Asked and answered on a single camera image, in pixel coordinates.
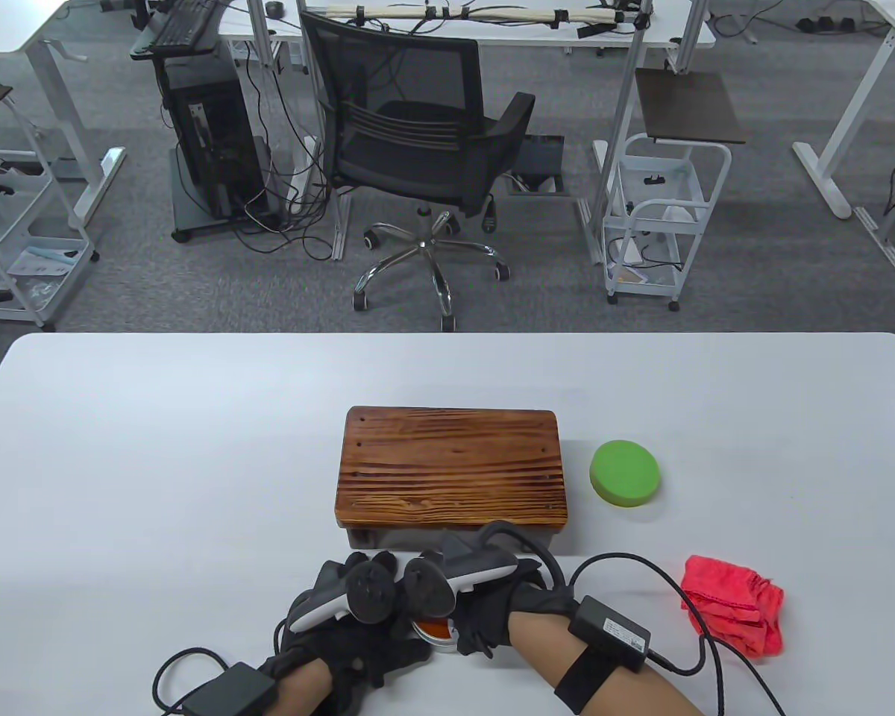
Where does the person's right hand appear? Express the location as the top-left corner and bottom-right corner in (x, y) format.
(403, 559), (579, 659)

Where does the person's left hand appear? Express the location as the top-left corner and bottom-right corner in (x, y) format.
(261, 552), (432, 716)

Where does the round metal tin lid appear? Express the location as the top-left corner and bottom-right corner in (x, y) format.
(410, 618), (459, 653)

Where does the brown wooden stool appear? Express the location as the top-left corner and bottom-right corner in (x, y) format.
(334, 406), (570, 554)

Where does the green round sponge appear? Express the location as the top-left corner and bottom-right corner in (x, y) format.
(589, 440), (662, 509)

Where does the red cloth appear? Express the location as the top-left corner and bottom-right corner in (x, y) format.
(679, 556), (784, 657)

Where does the person's right forearm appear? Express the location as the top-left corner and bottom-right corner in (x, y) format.
(507, 610), (706, 716)

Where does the person's left forearm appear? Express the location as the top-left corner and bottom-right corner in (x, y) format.
(276, 660), (340, 716)

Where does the black and white controller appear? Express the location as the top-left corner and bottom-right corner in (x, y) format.
(403, 528), (519, 618)
(289, 561), (402, 635)

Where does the white rolling cart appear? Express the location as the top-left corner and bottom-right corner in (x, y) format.
(600, 134), (733, 313)
(0, 149), (99, 331)

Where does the black floor socket box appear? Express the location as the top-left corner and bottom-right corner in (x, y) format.
(509, 134), (571, 197)

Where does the black mesh office chair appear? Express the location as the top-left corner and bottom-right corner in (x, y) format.
(299, 10), (538, 333)

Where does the white power strip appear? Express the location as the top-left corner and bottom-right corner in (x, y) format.
(287, 134), (321, 202)

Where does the grey computer stand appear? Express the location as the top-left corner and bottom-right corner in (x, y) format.
(130, 0), (280, 243)

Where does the black computer tower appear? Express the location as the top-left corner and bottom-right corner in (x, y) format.
(163, 75), (266, 221)

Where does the white desk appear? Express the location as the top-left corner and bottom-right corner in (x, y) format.
(216, 0), (717, 49)
(0, 0), (157, 228)
(791, 0), (895, 221)

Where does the beige rod bundle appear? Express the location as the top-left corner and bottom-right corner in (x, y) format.
(321, 4), (624, 23)

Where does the black keyboard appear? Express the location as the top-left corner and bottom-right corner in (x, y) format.
(149, 0), (221, 51)

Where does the aluminium frame post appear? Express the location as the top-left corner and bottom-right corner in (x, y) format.
(296, 0), (353, 262)
(578, 0), (657, 266)

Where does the tangle of black cables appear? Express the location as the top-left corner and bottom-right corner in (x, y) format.
(231, 45), (336, 262)

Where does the aluminium floor rail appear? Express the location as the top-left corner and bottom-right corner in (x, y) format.
(854, 207), (895, 274)

